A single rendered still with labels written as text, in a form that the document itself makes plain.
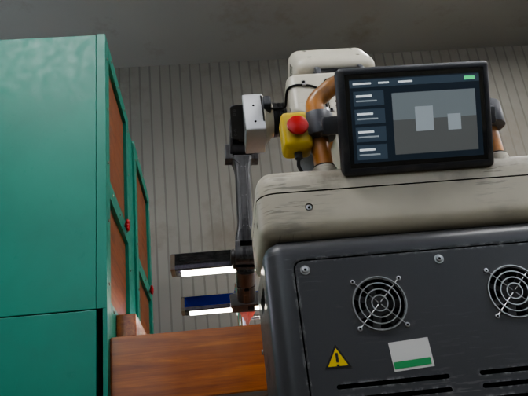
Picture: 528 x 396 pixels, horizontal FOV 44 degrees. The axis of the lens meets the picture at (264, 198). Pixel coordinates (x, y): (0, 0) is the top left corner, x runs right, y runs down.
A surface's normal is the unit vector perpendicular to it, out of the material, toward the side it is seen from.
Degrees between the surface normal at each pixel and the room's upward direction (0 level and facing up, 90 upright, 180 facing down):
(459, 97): 115
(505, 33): 180
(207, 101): 90
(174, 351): 90
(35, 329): 90
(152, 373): 90
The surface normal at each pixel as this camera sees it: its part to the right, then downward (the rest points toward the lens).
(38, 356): 0.05, -0.41
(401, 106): 0.09, 0.01
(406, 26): 0.11, 0.91
